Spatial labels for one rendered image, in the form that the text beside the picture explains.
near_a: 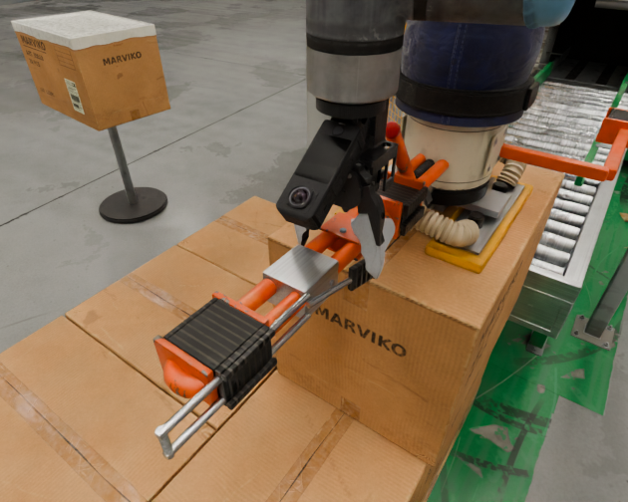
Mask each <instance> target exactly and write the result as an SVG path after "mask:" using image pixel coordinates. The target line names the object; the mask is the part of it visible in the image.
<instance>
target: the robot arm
mask: <svg viewBox="0 0 628 502"><path fill-rule="evenodd" d="M574 2H575V0H306V40H307V44H306V53H307V90H308V91H309V93H310V94H312V95H313V96H314V97H316V109H317V110H318V111H319V112H320V113H322V114H324V115H326V116H330V117H332V118H331V119H330V120H325V121H323V122H322V124H321V126H320V128H319V129H318V131H317V133H316V135H315V136H314V138H313V140H312V142H311V143H310V145H309V147H308V149H307V150H306V152H305V154H304V156H303V157H302V159H301V161H300V163H299V164H298V166H297V168H296V169H295V171H294V173H293V175H292V176H291V178H290V180H289V182H288V183H287V185H286V187H285V189H284V190H283V192H282V194H281V196H280V197H279V199H278V201H277V203H276V208H277V210H278V211H279V213H280V214H281V215H282V216H283V218H284V219H285V220H286V221H288V222H290V223H293V224H294V227H295V232H296V236H297V240H298V244H300V245H302V246H304V245H305V243H306V241H307V239H308V237H309V230H318V229H319V228H320V227H321V226H322V224H323V222H324V220H325V218H326V216H327V214H328V213H329V211H330V209H331V207H332V205H333V204H334V205H337V206H340V207H342V209H343V211H344V212H348V211H349V210H350V209H352V208H355V207H356V206H358V213H359V214H358V215H357V217H356V218H355V219H354V220H353V221H352V222H351V226H352V229H353V232H354V234H355V235H356V236H357V237H358V239H359V241H360V243H361V254H362V255H363V257H364V259H365V265H366V266H365V267H366V268H365V270H366V271H367V272H368V273H369V274H370V275H371V276H372V277H373V278H374V279H378V278H379V276H380V274H381V272H382V270H383V266H384V260H385V250H386V249H387V247H388V245H389V243H390V241H391V240H392V238H393V236H394V234H395V223H394V221H393V219H391V218H385V206H384V202H383V199H382V197H381V196H380V195H379V194H378V193H377V191H378V189H379V188H380V181H381V179H383V178H384V181H383V190H382V191H384V192H385V191H386V190H387V189H388V188H390V187H391V186H392V185H393V184H394V177H395V169H396V161H397V153H398V145H399V144H398V143H395V142H391V141H387V140H386V139H385V137H386V127H387V117H388V108H389V98H390V97H392V96H393V95H394V94H395V93H396V92H397V90H398V87H399V78H400V69H401V60H402V51H403V41H404V33H405V25H406V20H409V21H415V20H417V21H435V22H455V23H475V24H494V25H514V26H526V27H527V28H528V29H536V28H538V27H552V26H556V25H559V24H560V23H562V22H563V21H564V20H565V19H566V18H567V16H568V15H569V13H570V11H571V9H572V7H573V5H574ZM386 145H387V146H389V147H388V148H387V149H385V146H386ZM391 159H392V160H393V164H392V172H391V177H389V178H388V179H387V177H388V168H389V161H390V160H391ZM384 166H385V169H382V168H383V167H384Z"/></svg>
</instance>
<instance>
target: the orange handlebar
mask: <svg viewBox="0 0 628 502"><path fill-rule="evenodd" d="M627 142H628V129H624V128H621V129H619V130H618V131H617V134H616V136H615V138H614V141H613V143H612V146H611V148H610V151H609V153H608V156H607V158H606V160H605V163H604V165H603V166H602V165H598V164H593V163H589V162H585V161H580V160H576V159H572V158H567V157H563V156H558V155H554V154H550V153H545V152H541V151H537V150H532V149H528V148H524V147H519V146H515V145H510V144H506V143H504V144H503V146H502V147H501V150H500V154H499V156H500V157H503V158H508V159H512V160H516V161H520V162H524V163H528V164H532V165H536V166H540V167H544V168H549V169H553V170H557V171H561V172H565V173H569V174H573V175H577V176H581V177H585V178H590V179H594V180H598V181H605V180H609V181H612V180H613V179H614V178H615V176H616V174H617V171H618V168H619V165H620V162H621V160H622V157H623V154H624V151H625V148H626V145H627ZM425 161H426V158H425V156H424V155H423V154H421V153H419V154H418V155H416V156H415V157H414V158H413V159H411V164H412V168H413V171H415V170H416V169H417V168H418V167H419V166H420V165H421V164H423V163H424V162H425ZM448 168H449V163H448V162H447V161H446V160H444V159H440V160H438V161H437V162H436V163H435V164H434V165H433V166H432V167H430V168H429V169H428V170H427V171H426V172H425V173H424V174H423V175H422V176H420V177H419V178H418V179H419V180H423V181H425V182H426V185H425V187H429V186H430V185H431V184H433V183H434V182H435V181H436V180H437V179H438V178H439V177H440V176H441V175H442V174H443V173H444V172H445V171H446V170H447V169H448ZM358 214H359V213H358V206H356V207H355V208H352V209H350V210H349V211H348V212H346V213H342V212H338V213H337V214H336V215H334V216H333V217H332V218H331V219H329V220H328V221H327V222H326V223H324V224H323V225H322V226H321V227H320V228H319V230H322V232H321V233H320V234H319V235H318V236H316V237H315V238H314V239H313V240H311V241H310V242H309V243H308V244H306V245H305V247H307V248H309V249H312V250H314V251H316V252H319V253H323V252H324V251H325V250H326V249H329V250H331V251H334V252H336V253H334V254H333V255H332V256H331V257H330V258H333V259H335V260H337V261H338V262H339V269H338V274H339V273H340V272H341V271H342V270H343V269H344V268H345V267H346V266H347V265H348V264H349V263H350V262H351V261H352V260H355V261H359V260H360V259H361V258H362V257H363V255H362V254H361V243H360V241H359V239H358V237H357V236H356V235H355V234H354V232H353V229H352V226H351V222H352V221H353V220H354V219H355V218H356V217H357V215H358ZM276 291H277V289H276V286H275V284H274V283H273V282H272V281H271V280H269V279H267V278H264V279H263V280H262V281H261V282H260V283H258V284H257V285H256V286H255V287H253V288H252V289H251V290H250V291H248V292H247V293H246V294H245V295H243V296H242V297H241V298H240V299H239V300H237V301H236V302H238V303H240V304H241V305H243V306H245V307H247V308H249V309H251V310H252V311H256V310H257V309H258V308H259V307H260V306H261V305H263V304H264V303H265V302H266V301H267V300H268V299H269V298H271V297H272V296H273V295H274V294H275V293H276ZM300 297H301V295H299V294H298V293H296V292H291V293H290V294H289V295H288V296H286V297H285V298H284V299H283V300H282V301H281V302H280V303H279V304H278V305H276V306H275V307H274V308H273V309H272V310H271V311H270V312H269V313H268V314H266V315H265V316H264V317H265V318H267V319H268V320H269V326H270V325H271V324H272V323H273V322H274V321H275V320H276V319H278V318H279V317H280V316H281V315H282V314H283V313H284V312H285V311H286V310H287V309H288V308H289V307H290V306H292V305H293V304H294V303H295V302H296V301H297V300H298V299H299V298H300ZM305 305H306V303H305V304H304V305H303V306H302V307H301V308H300V309H298V310H297V311H296V312H295V313H294V314H293V315H292V316H291V317H290V318H289V319H288V320H287V321H286V322H285V323H284V324H283V325H282V326H281V327H280V328H279V329H278V330H276V331H275V335H276V334H277V333H278V332H279V331H280V330H281V329H282V328H283V327H284V326H285V325H286V324H287V323H288V322H289V321H290V320H291V319H292V318H293V317H294V316H295V315H296V314H297V313H298V312H299V311H300V310H302V309H303V308H304V307H305ZM163 379H164V382H165V384H166V385H167V386H168V388H169V389H170V390H171V391H172V392H173V393H175V394H176V395H179V396H181V397H184V398H192V397H193V396H194V395H196V394H197V393H198V392H199V391H200V390H201V389H202V388H203V387H204V383H203V382H202V381H201V380H200V379H198V378H197V377H195V376H192V375H190V374H189V373H187V372H186V371H185V370H183V369H182V368H181V367H180V366H178V365H177V364H176V363H175V362H173V361H172V360H166V362H165V365H164V368H163Z"/></svg>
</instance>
